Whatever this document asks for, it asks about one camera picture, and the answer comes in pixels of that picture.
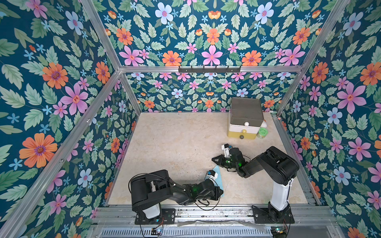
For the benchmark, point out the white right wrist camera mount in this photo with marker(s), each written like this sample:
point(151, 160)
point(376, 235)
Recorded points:
point(226, 150)

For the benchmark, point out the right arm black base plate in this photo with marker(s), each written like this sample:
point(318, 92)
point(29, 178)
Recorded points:
point(271, 215)

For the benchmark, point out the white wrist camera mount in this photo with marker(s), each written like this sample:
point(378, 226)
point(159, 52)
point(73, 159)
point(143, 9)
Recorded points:
point(211, 175)
point(226, 150)

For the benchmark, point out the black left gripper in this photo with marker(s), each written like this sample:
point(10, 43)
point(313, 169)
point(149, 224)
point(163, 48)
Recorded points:
point(214, 191)

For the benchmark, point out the white orange round object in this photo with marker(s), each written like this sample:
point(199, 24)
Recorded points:
point(264, 124)

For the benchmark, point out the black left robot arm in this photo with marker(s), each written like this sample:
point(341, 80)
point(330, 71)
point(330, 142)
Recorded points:
point(148, 190)

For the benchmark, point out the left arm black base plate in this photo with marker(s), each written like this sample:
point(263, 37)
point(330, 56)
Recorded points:
point(156, 216)

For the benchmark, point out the aluminium front frame rail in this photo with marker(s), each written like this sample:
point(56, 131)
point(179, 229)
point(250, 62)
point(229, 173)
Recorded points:
point(302, 214)

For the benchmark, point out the light blue square paper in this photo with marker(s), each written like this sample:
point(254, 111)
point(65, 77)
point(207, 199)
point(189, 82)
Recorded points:
point(218, 177)

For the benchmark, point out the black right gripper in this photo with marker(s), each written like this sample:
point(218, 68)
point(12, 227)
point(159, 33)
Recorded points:
point(225, 160)

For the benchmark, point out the yellow white grey drawer box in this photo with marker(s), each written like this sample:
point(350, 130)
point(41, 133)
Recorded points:
point(245, 118)

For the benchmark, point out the black hook rail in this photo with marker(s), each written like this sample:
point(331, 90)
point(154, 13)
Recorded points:
point(209, 69)

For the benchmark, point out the green lidded small jar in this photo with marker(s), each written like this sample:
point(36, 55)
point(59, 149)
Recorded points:
point(262, 133)

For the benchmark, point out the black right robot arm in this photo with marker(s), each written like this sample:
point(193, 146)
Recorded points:
point(281, 168)

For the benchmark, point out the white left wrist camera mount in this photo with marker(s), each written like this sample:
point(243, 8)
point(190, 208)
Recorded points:
point(211, 175)

